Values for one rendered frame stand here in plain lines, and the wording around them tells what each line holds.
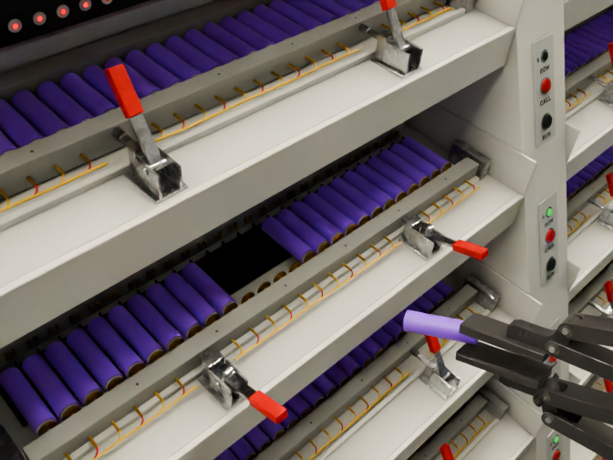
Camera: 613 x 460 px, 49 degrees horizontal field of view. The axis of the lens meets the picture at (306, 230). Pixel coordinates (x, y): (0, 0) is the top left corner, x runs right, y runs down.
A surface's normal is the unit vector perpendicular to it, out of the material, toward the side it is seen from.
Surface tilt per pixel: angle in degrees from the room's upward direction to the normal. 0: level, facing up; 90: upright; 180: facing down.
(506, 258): 90
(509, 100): 90
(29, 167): 112
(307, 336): 22
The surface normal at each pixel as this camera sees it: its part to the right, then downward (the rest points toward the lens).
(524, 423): -0.72, 0.45
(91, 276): 0.69, 0.54
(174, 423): 0.07, -0.71
